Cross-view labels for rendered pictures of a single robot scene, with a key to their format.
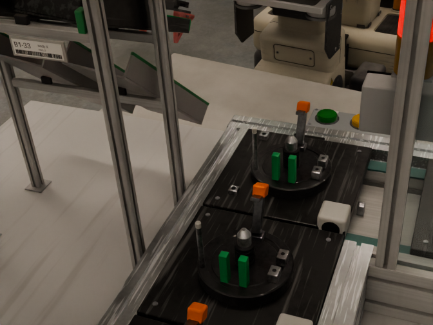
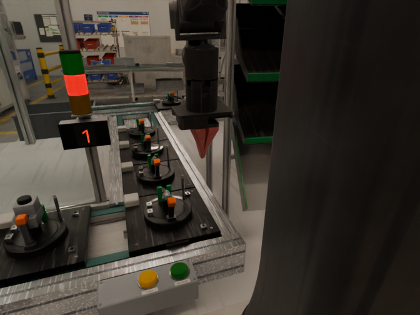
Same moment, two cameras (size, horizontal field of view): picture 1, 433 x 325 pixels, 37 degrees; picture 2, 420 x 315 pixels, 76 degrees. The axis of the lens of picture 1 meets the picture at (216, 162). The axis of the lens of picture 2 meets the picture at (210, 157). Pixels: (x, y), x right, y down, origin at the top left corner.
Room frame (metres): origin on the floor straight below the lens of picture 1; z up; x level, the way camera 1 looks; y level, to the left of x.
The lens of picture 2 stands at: (1.46, -0.48, 1.45)
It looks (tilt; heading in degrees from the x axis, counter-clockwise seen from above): 25 degrees down; 138
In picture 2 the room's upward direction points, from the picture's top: straight up
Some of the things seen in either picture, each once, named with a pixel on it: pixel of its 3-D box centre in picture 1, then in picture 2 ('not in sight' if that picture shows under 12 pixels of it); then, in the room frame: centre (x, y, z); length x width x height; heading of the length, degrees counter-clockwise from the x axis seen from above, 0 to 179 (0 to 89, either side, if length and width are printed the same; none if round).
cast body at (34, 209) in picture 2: not in sight; (29, 207); (0.75, -0.44, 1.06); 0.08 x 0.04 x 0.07; 156
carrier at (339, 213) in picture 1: (291, 154); (167, 202); (0.89, -0.13, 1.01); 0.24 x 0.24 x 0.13; 66
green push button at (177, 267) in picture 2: (327, 117); (179, 271); (1.08, -0.23, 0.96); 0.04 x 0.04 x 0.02
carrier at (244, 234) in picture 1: (244, 249); (154, 165); (0.67, -0.03, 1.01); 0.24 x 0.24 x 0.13; 66
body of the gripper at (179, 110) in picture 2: not in sight; (201, 98); (1.09, -0.16, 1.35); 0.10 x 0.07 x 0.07; 66
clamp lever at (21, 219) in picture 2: not in sight; (26, 227); (0.79, -0.46, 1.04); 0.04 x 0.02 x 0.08; 156
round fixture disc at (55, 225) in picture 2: not in sight; (37, 235); (0.76, -0.44, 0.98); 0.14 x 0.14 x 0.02
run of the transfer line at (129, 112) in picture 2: not in sight; (237, 105); (0.02, 1.13, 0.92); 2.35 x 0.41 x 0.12; 66
